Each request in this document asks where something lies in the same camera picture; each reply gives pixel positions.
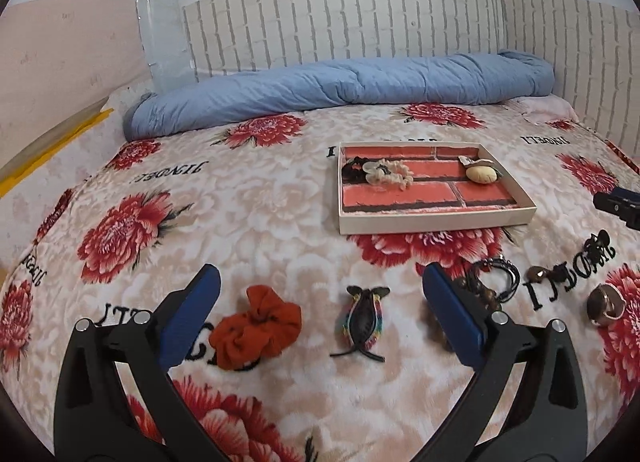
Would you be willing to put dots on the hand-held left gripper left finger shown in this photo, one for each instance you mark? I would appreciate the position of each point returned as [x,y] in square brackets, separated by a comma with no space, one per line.
[192,307]

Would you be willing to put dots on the rainbow hair claw clip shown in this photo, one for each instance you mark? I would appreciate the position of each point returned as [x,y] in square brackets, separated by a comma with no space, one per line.
[361,322]

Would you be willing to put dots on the small brown hair clip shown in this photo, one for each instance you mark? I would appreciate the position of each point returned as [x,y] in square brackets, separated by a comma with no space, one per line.
[537,274]

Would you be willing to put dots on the rolled blue quilt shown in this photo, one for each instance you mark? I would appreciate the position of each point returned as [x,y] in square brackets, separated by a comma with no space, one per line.
[325,84]

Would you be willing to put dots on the cream scrunchie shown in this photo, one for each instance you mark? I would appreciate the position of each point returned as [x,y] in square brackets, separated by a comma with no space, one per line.
[397,174]

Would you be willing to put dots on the clear plastic sheet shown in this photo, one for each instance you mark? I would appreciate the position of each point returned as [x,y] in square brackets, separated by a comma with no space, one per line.
[160,17]

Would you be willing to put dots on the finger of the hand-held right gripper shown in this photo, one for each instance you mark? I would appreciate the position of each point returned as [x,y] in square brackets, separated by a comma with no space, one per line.
[617,212]
[627,192]

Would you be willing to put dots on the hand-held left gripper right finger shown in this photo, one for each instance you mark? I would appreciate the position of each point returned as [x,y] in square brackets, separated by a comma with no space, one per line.
[452,312]

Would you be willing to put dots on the pink pillow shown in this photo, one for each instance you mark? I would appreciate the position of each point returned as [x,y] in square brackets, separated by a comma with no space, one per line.
[547,109]

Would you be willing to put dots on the black mouse bow hair clip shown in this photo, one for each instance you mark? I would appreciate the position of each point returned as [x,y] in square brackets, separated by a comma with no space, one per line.
[597,249]

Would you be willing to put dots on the red floral blanket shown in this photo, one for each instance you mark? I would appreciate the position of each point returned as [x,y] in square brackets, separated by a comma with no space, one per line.
[250,222]

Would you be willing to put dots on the orange scrunchie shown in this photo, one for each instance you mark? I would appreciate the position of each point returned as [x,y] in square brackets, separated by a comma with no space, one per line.
[260,327]

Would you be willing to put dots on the brick pattern tray box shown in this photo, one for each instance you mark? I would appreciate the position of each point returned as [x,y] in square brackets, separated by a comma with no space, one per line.
[400,192]

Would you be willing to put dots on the pink headboard panel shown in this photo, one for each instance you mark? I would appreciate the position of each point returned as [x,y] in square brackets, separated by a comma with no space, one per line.
[60,67]

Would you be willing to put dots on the beige oval hair clip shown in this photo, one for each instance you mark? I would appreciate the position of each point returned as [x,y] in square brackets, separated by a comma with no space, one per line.
[482,174]

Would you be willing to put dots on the yellow board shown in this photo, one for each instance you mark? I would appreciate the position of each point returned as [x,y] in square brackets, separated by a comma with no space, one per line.
[55,149]

